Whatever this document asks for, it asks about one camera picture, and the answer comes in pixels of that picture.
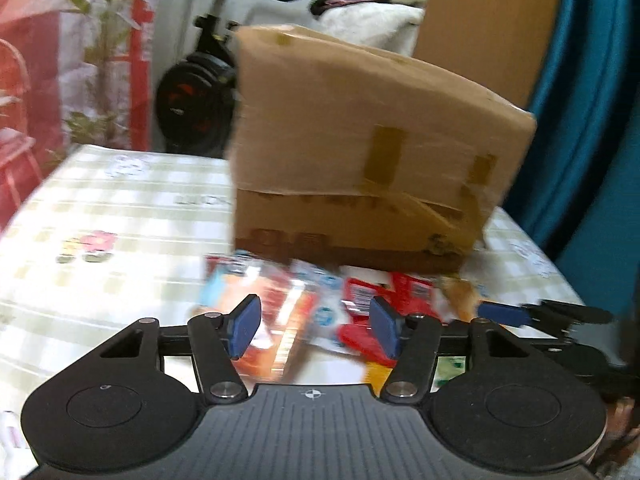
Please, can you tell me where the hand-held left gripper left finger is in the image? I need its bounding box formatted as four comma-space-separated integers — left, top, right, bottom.
100, 294, 263, 405

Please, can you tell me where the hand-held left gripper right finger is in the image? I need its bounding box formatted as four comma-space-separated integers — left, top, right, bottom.
368, 295, 526, 404

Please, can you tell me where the teal curtain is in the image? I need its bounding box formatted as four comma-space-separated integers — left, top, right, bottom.
500, 0, 640, 313

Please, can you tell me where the checked tablecloth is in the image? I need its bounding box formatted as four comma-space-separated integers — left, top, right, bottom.
0, 144, 598, 480

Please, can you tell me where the wooden board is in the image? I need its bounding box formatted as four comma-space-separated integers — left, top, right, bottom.
412, 0, 569, 111

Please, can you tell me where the red snack packet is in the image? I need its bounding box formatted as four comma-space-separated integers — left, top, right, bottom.
390, 272, 437, 322
338, 276, 401, 363

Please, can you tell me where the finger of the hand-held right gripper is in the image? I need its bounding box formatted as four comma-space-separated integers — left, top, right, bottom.
477, 299, 615, 332

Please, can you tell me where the white fluffy cloth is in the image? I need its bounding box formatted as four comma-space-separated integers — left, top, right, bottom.
320, 1, 427, 59

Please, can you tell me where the black cloth with red print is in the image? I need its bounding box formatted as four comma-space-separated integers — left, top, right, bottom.
310, 0, 395, 17

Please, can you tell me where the light blue snack packet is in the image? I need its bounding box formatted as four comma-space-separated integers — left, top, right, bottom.
200, 254, 263, 313

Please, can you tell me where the taped cardboard box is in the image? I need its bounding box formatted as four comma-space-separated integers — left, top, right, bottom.
227, 24, 538, 275

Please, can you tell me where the white blue-dotted snack packet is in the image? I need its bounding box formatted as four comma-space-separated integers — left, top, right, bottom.
292, 260, 352, 352

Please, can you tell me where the orange snack packet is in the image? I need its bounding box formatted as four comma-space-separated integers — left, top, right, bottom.
232, 265, 322, 382

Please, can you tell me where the clear packet with brown snack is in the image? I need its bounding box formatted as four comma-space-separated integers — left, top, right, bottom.
439, 276, 482, 322

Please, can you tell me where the black exercise bike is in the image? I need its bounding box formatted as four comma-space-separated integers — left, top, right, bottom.
155, 0, 312, 157

